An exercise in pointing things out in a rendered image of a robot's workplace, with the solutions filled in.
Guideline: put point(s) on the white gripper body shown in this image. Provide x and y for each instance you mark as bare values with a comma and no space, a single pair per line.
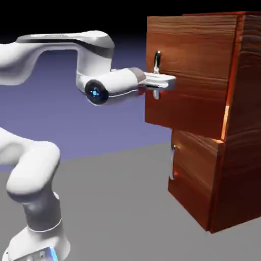
161,79

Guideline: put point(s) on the large wooden cabinet door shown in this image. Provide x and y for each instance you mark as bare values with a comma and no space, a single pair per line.
193,51

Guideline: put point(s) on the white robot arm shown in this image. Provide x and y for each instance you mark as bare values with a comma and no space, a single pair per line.
95,61

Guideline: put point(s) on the reddish brown wooden cabinet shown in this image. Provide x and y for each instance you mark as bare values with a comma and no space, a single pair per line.
242,122

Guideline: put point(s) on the small wooden cabinet door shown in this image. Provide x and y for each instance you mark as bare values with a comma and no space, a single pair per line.
193,179

